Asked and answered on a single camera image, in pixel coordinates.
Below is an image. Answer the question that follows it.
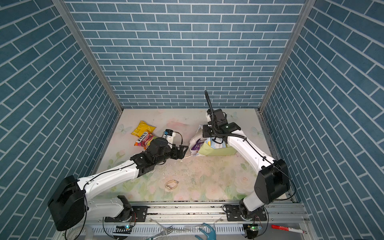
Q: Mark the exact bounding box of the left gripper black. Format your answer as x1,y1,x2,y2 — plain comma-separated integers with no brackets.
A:
153,142,189,166

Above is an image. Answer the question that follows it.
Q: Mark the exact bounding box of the floral paper gift bag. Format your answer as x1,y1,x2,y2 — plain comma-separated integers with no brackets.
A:
186,125,237,158

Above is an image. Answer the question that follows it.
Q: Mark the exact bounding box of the pink colourful candy packet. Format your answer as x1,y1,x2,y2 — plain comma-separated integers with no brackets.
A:
135,132,157,150

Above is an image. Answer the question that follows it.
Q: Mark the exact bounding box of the yellow snack packet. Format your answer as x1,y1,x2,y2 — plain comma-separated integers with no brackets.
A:
131,121,156,137

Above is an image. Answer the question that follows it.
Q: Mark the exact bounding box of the purple snack packet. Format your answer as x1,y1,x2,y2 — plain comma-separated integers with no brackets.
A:
191,139,205,156

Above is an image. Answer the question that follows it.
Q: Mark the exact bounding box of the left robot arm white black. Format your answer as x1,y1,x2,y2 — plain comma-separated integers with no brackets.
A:
48,138,189,232

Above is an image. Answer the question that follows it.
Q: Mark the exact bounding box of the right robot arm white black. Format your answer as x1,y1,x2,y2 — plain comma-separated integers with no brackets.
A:
203,109,291,218

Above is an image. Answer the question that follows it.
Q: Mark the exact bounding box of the beige rubber band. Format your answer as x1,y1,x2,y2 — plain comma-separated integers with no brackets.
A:
165,180,179,191

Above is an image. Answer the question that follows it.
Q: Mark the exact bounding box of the metal fork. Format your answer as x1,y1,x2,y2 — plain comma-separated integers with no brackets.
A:
146,226,175,240

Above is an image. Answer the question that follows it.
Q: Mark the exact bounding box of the teal plastic tool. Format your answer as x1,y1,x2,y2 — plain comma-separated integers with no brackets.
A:
199,223,217,240

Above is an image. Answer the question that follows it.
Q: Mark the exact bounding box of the red white marker pen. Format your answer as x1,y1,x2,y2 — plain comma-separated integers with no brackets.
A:
271,225,307,234

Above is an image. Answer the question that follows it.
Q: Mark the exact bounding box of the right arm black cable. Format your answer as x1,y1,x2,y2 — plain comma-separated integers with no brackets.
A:
204,90,297,201

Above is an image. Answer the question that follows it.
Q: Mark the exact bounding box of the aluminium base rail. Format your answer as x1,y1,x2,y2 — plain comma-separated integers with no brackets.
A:
87,198,310,224

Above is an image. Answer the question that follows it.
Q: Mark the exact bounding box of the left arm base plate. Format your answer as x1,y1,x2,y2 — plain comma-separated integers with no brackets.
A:
104,206,148,223

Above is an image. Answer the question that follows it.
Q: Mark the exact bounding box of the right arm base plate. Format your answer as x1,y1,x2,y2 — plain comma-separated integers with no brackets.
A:
222,204,267,222

